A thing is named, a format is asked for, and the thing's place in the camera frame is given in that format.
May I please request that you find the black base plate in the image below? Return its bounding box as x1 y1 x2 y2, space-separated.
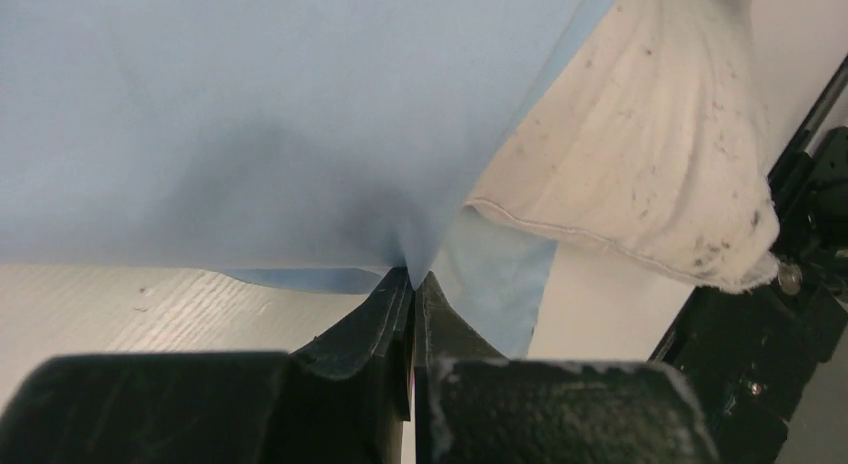
652 65 847 463

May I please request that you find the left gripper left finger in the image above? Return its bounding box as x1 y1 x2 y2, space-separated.
1 268 414 463

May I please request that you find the white pillow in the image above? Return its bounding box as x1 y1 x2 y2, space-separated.
466 0 779 293

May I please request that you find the green and blue pillowcase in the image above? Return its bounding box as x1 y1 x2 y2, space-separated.
1 0 616 357

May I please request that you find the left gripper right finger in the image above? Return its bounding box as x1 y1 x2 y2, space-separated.
414 275 719 463

